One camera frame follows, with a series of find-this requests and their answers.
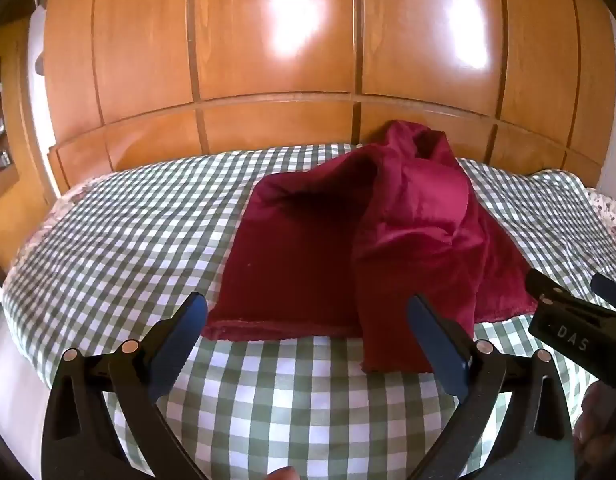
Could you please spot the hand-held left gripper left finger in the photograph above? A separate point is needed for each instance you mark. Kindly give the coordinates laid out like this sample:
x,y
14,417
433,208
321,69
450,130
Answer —
x,y
180,345

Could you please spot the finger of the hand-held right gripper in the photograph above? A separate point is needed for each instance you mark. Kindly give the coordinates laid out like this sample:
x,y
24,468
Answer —
x,y
612,292
543,290

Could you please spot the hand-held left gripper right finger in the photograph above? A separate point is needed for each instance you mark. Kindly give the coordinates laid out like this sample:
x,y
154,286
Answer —
x,y
438,345

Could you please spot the dark red garment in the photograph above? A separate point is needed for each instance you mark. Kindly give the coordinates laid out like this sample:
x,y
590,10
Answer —
x,y
338,240

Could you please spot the person's right hand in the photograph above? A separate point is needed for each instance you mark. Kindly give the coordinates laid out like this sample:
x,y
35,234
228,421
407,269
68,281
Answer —
x,y
590,420

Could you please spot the person's left hand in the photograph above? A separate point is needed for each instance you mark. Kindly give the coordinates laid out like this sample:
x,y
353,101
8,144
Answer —
x,y
284,474

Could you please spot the floral bed sheet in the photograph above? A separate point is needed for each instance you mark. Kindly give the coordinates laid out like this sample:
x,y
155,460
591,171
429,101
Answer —
x,y
608,210

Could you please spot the green white checked bedspread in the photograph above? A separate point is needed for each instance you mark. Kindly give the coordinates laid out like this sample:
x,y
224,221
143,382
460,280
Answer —
x,y
137,240

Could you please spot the wooden shelf cabinet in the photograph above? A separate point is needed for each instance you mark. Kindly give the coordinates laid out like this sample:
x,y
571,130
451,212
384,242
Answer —
x,y
12,220

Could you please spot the wooden wardrobe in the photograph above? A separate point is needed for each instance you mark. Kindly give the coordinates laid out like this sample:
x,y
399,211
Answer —
x,y
288,130

